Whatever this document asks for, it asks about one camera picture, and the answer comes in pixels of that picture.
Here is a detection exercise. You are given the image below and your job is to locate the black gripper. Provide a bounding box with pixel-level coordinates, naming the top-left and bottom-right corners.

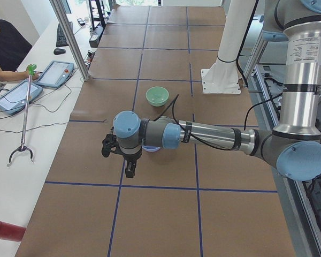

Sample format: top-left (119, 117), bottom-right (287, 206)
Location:
top-left (120, 147), bottom-right (142, 178)

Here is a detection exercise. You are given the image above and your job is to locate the blue bowl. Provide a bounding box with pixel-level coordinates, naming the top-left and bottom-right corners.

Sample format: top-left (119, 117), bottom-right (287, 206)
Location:
top-left (142, 146), bottom-right (161, 153)

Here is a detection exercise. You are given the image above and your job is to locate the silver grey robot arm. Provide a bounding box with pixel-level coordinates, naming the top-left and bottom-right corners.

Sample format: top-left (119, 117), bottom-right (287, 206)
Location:
top-left (102, 1), bottom-right (321, 181)

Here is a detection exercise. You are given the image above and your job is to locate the green bowl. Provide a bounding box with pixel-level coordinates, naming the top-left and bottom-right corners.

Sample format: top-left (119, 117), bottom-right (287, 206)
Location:
top-left (146, 86), bottom-right (169, 107)

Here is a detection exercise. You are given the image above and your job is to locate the person's hand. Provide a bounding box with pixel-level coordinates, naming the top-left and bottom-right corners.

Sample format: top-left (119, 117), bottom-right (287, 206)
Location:
top-left (26, 71), bottom-right (42, 80)

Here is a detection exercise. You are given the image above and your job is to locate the brown paper table cover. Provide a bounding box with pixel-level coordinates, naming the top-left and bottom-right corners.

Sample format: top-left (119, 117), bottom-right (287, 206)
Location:
top-left (17, 6), bottom-right (295, 256)

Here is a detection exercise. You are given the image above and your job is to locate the white side desk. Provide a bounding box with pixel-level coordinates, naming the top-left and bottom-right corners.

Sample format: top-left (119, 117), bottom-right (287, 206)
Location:
top-left (0, 10), bottom-right (116, 241)

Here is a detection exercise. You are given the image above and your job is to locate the far teach pendant tablet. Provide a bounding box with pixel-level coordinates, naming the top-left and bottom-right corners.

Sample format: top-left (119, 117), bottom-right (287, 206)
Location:
top-left (35, 61), bottom-right (74, 88)

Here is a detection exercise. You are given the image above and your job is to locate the teach pendant tablet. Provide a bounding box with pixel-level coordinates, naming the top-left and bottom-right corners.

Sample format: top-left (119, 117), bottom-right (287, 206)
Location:
top-left (0, 79), bottom-right (28, 115)
top-left (35, 61), bottom-right (74, 88)

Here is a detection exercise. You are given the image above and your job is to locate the near teach pendant tablet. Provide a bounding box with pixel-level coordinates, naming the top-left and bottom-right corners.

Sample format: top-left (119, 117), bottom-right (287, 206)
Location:
top-left (0, 79), bottom-right (28, 115)

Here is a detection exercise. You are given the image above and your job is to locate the black computer mouse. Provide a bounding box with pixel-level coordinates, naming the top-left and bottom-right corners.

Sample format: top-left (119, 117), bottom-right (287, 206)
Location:
top-left (53, 48), bottom-right (66, 55)

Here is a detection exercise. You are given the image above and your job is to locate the red cylinder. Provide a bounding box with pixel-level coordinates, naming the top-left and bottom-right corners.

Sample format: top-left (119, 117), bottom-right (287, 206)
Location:
top-left (0, 221), bottom-right (26, 242)

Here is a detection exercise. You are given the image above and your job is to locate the black keyboard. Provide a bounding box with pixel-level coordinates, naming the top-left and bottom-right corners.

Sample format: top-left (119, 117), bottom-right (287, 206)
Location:
top-left (56, 24), bottom-right (68, 48)

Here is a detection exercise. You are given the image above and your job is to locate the person in black shirt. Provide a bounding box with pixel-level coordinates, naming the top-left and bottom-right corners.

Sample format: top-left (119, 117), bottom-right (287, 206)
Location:
top-left (0, 19), bottom-right (32, 82)

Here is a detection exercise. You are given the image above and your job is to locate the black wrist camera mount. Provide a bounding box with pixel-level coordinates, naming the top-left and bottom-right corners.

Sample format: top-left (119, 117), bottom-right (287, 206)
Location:
top-left (101, 127), bottom-right (121, 158)

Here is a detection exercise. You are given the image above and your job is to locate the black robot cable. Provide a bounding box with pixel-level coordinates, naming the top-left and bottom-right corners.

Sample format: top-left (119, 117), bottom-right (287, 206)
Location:
top-left (152, 93), bottom-right (284, 150)

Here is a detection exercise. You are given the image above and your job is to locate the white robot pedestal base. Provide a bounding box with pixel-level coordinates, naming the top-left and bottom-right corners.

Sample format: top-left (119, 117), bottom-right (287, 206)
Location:
top-left (201, 0), bottom-right (258, 94)

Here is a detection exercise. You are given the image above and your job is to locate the green handled reacher grabber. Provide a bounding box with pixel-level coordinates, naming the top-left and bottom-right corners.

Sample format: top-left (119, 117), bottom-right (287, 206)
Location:
top-left (7, 64), bottom-right (37, 167)

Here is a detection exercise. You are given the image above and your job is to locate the aluminium frame post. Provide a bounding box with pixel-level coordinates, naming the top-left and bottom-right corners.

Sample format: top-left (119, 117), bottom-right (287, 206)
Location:
top-left (49, 0), bottom-right (89, 81)

